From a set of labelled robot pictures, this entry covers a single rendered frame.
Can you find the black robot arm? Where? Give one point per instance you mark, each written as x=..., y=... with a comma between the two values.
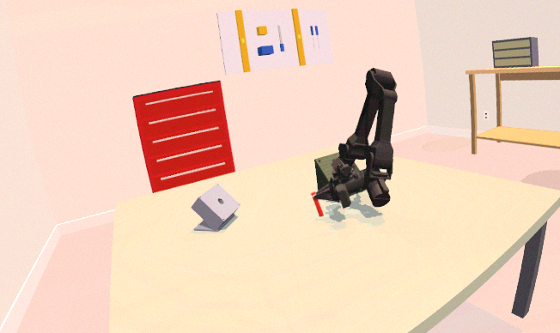
x=381, y=98

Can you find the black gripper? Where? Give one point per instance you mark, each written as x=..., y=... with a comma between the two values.
x=339, y=190

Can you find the red peg with white band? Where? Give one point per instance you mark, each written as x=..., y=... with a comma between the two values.
x=317, y=205

